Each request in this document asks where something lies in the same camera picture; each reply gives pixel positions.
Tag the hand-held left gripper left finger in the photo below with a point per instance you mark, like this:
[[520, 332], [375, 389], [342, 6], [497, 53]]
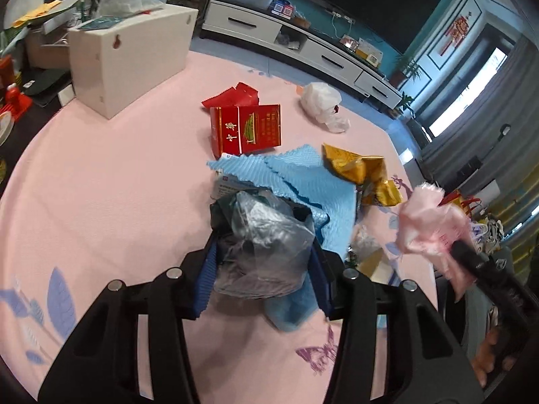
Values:
[[205, 282]]

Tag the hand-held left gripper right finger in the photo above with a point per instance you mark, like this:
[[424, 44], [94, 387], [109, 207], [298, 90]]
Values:
[[320, 280]]

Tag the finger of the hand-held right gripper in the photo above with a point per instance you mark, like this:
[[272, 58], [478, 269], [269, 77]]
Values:
[[471, 261]]

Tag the pink plastic bag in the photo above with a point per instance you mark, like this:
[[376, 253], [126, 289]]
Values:
[[425, 227]]

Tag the grey plastic bag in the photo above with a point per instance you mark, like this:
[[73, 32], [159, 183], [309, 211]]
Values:
[[261, 244]]

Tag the person's right hand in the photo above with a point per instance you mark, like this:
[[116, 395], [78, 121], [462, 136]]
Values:
[[488, 362]]

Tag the orange red shopping bag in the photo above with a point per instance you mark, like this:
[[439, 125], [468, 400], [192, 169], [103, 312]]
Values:
[[463, 204]]

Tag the gold white card box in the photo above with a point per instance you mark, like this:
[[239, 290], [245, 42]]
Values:
[[377, 267]]

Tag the clear plastic wrapper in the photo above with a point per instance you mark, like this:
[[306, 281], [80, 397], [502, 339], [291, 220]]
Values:
[[366, 240]]

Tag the blue textured cloth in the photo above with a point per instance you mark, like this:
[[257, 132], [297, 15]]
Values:
[[311, 176]]

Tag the white blue printed packet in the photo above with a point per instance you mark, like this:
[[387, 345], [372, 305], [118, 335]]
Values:
[[223, 179]]

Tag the pink printed tablecloth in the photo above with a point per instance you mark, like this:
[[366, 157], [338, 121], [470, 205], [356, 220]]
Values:
[[126, 197]]

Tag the gold foil wrapper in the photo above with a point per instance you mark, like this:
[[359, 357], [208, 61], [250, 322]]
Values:
[[353, 166]]

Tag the grey curtain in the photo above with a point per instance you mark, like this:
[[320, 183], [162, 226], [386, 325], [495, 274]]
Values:
[[484, 113]]

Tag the red cigarette carton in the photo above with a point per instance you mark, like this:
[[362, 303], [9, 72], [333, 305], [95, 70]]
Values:
[[252, 128]]

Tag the small potted floor plant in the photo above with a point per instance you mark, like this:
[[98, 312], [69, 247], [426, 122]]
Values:
[[406, 103]]

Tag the small white plastic bag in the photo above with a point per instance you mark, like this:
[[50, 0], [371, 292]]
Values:
[[320, 96]]

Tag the red foil packet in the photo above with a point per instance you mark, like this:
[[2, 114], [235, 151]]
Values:
[[236, 96]]

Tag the potted plant brown pot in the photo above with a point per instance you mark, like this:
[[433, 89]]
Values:
[[406, 71]]

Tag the yellow box on cabinet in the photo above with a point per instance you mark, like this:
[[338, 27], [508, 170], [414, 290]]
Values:
[[364, 50]]

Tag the white wooden box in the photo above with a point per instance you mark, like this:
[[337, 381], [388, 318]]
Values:
[[130, 59]]

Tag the white television cabinet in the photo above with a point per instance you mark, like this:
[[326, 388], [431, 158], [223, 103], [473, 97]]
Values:
[[252, 23]]

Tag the blue red card boxes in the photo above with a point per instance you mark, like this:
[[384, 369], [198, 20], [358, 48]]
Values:
[[282, 8]]

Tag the black television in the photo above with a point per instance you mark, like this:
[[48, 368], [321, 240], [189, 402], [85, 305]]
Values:
[[358, 4]]

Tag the clear plastic container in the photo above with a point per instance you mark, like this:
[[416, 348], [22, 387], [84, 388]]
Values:
[[130, 2]]

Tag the yellow paper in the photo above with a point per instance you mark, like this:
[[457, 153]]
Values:
[[36, 12]]

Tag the red wall decoration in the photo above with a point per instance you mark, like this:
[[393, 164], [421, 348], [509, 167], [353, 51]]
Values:
[[457, 31]]

